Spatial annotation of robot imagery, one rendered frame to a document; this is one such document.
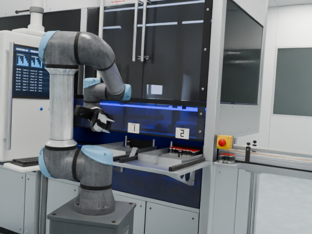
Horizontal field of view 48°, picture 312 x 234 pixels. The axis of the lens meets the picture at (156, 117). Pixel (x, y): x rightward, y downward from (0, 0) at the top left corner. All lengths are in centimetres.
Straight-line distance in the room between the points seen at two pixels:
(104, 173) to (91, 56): 42
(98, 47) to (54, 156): 42
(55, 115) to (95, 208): 36
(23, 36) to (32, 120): 50
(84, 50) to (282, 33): 564
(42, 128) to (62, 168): 101
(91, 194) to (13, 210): 186
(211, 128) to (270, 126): 465
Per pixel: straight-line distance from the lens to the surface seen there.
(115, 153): 197
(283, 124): 654
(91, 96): 162
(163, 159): 181
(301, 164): 197
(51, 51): 128
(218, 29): 200
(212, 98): 196
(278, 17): 675
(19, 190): 301
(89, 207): 129
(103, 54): 126
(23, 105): 222
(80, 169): 129
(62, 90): 128
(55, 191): 271
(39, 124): 228
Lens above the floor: 121
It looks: 3 degrees down
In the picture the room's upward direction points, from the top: 3 degrees clockwise
